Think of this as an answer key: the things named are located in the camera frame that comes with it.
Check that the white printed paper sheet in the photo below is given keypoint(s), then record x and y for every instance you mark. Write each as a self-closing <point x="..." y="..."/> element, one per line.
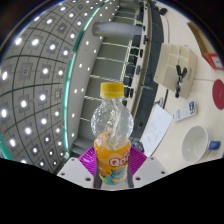
<point x="156" y="130"/>

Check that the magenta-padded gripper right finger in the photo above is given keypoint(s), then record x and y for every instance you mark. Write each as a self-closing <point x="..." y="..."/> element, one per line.
<point x="150" y="170"/>

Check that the group of ceiling lights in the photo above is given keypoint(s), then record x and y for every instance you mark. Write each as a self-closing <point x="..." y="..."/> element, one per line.
<point x="36" y="83"/>

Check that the white remote control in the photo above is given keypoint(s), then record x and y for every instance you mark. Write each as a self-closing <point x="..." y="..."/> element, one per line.
<point x="185" y="111"/>

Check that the clear bottle yellow cap label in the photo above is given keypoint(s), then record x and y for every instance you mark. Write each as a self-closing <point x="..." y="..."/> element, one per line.
<point x="111" y="133"/>

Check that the black handheld tool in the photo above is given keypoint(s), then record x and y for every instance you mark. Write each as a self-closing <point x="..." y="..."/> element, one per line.
<point x="181" y="78"/>

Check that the flat round red coaster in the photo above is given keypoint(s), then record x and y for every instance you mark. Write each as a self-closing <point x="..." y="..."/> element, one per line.
<point x="219" y="94"/>

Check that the beige compartment organizer tray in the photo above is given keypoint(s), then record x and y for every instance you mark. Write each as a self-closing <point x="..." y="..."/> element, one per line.
<point x="173" y="65"/>

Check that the row of black office chairs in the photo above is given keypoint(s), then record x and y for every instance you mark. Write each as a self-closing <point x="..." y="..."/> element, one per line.
<point x="130" y="70"/>

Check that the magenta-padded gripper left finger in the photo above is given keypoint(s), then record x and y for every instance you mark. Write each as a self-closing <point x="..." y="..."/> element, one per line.
<point x="75" y="172"/>

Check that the long curved conference desk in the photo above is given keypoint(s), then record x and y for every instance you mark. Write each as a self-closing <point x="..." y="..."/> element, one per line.
<point x="151" y="66"/>

